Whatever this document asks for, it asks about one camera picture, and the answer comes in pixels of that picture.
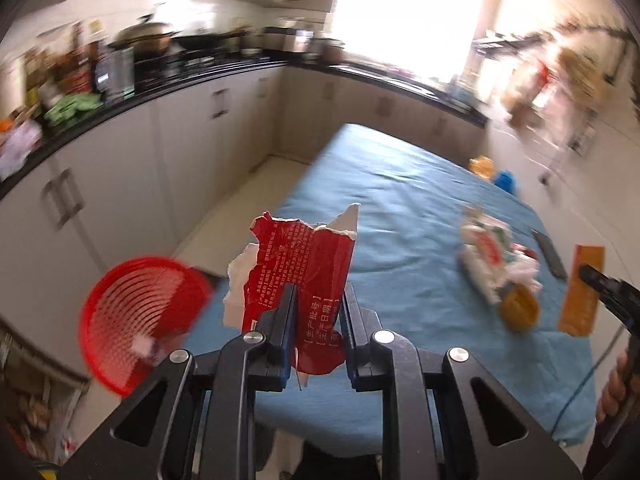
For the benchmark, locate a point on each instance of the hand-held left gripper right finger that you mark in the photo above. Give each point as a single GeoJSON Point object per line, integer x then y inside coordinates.
{"type": "Point", "coordinates": [350, 342]}

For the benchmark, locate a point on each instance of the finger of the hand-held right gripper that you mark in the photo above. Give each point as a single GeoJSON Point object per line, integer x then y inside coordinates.
{"type": "Point", "coordinates": [600, 282]}

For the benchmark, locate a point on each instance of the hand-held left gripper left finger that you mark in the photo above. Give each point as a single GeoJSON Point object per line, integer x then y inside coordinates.
{"type": "Point", "coordinates": [287, 332]}

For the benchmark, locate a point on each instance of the orange wrapper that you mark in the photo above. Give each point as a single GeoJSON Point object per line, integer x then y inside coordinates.
{"type": "Point", "coordinates": [575, 310]}

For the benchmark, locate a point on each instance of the torn red wrapper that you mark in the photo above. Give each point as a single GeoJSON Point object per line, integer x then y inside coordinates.
{"type": "Point", "coordinates": [300, 260]}

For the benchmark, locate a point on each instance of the red plastic basket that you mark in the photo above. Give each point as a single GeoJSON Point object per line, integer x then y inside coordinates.
{"type": "Point", "coordinates": [125, 300]}

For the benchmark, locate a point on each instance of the person's right hand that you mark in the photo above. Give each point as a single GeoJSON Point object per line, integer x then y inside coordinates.
{"type": "Point", "coordinates": [614, 385]}

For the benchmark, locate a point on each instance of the black phone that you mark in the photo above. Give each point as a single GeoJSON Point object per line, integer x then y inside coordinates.
{"type": "Point", "coordinates": [550, 255]}

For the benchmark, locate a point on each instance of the white plastic bag red label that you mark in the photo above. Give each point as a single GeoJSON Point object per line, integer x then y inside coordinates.
{"type": "Point", "coordinates": [485, 250]}

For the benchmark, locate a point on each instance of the blue packet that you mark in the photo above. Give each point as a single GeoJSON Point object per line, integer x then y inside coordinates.
{"type": "Point", "coordinates": [504, 181]}

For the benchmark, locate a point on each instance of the crumpled white tissue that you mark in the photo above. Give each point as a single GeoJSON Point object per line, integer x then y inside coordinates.
{"type": "Point", "coordinates": [144, 346]}

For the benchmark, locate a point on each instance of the blue tablecloth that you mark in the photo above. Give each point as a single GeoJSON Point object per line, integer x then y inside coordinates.
{"type": "Point", "coordinates": [400, 200]}

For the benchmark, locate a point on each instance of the orange packet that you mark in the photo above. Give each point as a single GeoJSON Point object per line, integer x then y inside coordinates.
{"type": "Point", "coordinates": [481, 167]}

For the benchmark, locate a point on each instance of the white base cabinets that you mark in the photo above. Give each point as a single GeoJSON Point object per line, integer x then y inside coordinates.
{"type": "Point", "coordinates": [125, 160]}

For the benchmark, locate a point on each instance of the metal storage rack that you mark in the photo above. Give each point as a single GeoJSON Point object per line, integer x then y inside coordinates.
{"type": "Point", "coordinates": [35, 400]}

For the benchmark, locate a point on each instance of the black kitchen countertop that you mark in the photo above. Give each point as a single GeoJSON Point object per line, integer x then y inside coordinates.
{"type": "Point", "coordinates": [150, 92]}

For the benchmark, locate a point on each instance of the gas stove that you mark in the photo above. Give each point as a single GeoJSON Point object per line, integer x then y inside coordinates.
{"type": "Point", "coordinates": [200, 62]}

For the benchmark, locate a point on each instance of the brown pot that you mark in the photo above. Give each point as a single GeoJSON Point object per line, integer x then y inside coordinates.
{"type": "Point", "coordinates": [331, 51]}

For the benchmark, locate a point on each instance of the steel rice cooker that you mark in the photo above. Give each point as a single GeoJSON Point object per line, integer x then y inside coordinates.
{"type": "Point", "coordinates": [281, 40]}

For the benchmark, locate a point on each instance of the black frying pan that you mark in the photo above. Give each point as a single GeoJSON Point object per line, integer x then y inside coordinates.
{"type": "Point", "coordinates": [205, 40]}

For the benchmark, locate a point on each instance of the green cloth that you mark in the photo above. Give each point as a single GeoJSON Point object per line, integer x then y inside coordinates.
{"type": "Point", "coordinates": [72, 109]}

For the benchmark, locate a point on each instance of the pile of clear plastic bags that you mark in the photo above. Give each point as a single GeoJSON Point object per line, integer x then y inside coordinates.
{"type": "Point", "coordinates": [17, 150]}

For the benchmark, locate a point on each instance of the wok with metal lid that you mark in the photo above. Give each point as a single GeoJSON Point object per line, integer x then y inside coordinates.
{"type": "Point", "coordinates": [147, 37]}

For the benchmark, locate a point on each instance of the bright window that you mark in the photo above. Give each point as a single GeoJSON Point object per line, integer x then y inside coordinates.
{"type": "Point", "coordinates": [405, 15]}

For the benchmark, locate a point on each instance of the group of condiment bottles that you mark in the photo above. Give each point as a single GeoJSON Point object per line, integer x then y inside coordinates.
{"type": "Point", "coordinates": [70, 65]}

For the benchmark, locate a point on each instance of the wall rack with hanging items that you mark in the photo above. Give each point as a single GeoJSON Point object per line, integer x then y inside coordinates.
{"type": "Point", "coordinates": [550, 75]}

